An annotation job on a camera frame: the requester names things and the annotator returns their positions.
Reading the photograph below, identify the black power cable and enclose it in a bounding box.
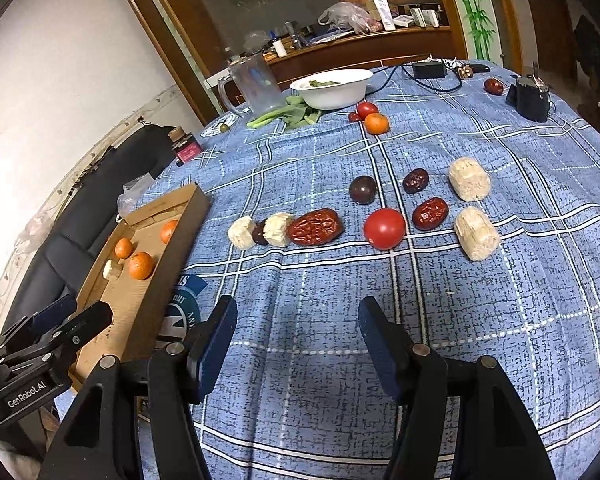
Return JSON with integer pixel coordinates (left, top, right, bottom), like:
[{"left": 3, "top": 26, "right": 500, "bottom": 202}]
[{"left": 364, "top": 56, "right": 491, "bottom": 99}]

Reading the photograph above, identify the black sofa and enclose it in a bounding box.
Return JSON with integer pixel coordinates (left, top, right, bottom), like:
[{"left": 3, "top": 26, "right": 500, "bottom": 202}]
[{"left": 4, "top": 125, "right": 174, "bottom": 327}]

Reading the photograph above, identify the far red tomato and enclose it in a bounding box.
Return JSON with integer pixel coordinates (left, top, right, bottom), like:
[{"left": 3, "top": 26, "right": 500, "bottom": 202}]
[{"left": 356, "top": 101, "right": 379, "bottom": 120}]

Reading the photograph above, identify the cardboard tray box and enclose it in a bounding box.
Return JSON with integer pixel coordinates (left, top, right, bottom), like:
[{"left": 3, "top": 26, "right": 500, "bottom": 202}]
[{"left": 70, "top": 184, "right": 210, "bottom": 390}]

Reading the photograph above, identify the green leafy vegetable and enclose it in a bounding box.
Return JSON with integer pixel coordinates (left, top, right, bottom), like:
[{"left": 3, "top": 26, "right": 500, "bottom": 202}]
[{"left": 247, "top": 94, "right": 323, "bottom": 130}]

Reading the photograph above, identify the red tomato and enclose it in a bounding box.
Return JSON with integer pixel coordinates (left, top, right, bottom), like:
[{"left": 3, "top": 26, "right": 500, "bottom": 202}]
[
  {"left": 363, "top": 208, "right": 406, "bottom": 250},
  {"left": 356, "top": 101, "right": 379, "bottom": 120}
]

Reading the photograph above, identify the white puffed cake two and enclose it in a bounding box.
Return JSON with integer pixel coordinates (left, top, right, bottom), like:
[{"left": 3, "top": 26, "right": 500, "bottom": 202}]
[{"left": 227, "top": 216, "right": 256, "bottom": 252}]

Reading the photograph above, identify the white puffed cake one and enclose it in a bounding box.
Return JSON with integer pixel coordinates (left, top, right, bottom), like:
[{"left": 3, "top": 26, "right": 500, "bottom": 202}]
[{"left": 102, "top": 259, "right": 123, "bottom": 281}]

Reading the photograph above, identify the clear plastic pitcher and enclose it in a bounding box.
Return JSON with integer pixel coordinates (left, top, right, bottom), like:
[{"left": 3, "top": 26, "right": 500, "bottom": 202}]
[{"left": 218, "top": 54, "right": 286, "bottom": 117}]

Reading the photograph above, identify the white bowl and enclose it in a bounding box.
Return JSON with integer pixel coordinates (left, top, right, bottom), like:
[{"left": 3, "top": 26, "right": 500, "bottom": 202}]
[{"left": 289, "top": 68, "right": 374, "bottom": 110}]

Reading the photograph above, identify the dark plum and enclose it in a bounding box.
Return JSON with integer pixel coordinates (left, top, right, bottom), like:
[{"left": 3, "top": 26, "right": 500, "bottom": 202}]
[{"left": 349, "top": 176, "right": 377, "bottom": 205}]

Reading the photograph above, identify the white puffed cake three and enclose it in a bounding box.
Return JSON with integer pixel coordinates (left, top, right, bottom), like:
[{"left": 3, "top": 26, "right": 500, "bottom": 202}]
[{"left": 263, "top": 212, "right": 294, "bottom": 247}]

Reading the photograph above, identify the white carton box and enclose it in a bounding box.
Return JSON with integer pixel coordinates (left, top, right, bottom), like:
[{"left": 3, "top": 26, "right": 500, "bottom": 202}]
[{"left": 373, "top": 0, "right": 396, "bottom": 32}]

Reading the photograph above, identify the black pouch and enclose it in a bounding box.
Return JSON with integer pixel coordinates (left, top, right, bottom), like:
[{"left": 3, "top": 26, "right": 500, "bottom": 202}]
[{"left": 505, "top": 74, "right": 550, "bottom": 122}]

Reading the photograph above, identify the white puffed cake five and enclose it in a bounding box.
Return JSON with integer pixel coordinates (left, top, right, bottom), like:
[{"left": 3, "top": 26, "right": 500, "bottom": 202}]
[{"left": 454, "top": 206, "right": 500, "bottom": 261}]

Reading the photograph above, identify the black power adapter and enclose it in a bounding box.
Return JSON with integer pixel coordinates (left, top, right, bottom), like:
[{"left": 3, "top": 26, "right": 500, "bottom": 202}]
[{"left": 412, "top": 60, "right": 446, "bottom": 79}]

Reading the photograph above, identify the small dark date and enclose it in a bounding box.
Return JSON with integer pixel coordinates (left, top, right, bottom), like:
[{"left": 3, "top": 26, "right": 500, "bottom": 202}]
[{"left": 252, "top": 220, "right": 268, "bottom": 246}]

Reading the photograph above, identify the small orange tangerine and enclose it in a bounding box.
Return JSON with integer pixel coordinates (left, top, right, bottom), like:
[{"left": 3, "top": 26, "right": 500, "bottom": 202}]
[{"left": 114, "top": 237, "right": 134, "bottom": 259}]

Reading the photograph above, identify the blue plaid tablecloth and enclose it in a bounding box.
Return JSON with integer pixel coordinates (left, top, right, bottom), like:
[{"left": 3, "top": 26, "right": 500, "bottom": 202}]
[{"left": 144, "top": 70, "right": 600, "bottom": 479}]

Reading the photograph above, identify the dark red date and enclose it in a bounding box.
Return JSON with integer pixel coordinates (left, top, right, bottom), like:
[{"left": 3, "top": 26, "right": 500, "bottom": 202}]
[{"left": 402, "top": 168, "right": 429, "bottom": 194}]

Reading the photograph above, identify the near red tomato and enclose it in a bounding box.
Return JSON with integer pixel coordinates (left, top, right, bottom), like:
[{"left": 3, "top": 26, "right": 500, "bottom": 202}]
[{"left": 363, "top": 208, "right": 406, "bottom": 250}]

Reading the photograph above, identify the clear plastic bag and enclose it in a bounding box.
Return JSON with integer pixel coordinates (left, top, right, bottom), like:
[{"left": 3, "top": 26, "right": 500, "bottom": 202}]
[{"left": 117, "top": 172, "right": 154, "bottom": 218}]

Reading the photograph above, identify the wooden sideboard cabinet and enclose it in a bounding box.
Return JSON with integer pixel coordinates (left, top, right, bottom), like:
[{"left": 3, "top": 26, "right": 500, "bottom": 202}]
[{"left": 268, "top": 26, "right": 468, "bottom": 89}]

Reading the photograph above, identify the large red date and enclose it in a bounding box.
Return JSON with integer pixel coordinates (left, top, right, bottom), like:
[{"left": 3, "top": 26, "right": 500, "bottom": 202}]
[{"left": 287, "top": 208, "right": 344, "bottom": 246}]

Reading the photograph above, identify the red date near tomato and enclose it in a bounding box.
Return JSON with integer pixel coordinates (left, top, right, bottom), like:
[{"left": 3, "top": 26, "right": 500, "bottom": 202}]
[{"left": 412, "top": 197, "right": 449, "bottom": 231}]

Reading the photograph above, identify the white plastic bag on cabinet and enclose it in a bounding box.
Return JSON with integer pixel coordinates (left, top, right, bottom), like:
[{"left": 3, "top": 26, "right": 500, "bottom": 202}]
[{"left": 317, "top": 2, "right": 384, "bottom": 35}]

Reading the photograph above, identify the white puffed cake four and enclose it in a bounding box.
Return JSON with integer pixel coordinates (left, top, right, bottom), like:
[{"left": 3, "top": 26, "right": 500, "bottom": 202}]
[{"left": 449, "top": 157, "right": 491, "bottom": 202}]

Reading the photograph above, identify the pink labelled jar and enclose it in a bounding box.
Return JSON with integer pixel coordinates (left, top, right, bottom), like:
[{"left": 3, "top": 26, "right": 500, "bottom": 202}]
[{"left": 168, "top": 127, "right": 202, "bottom": 166}]

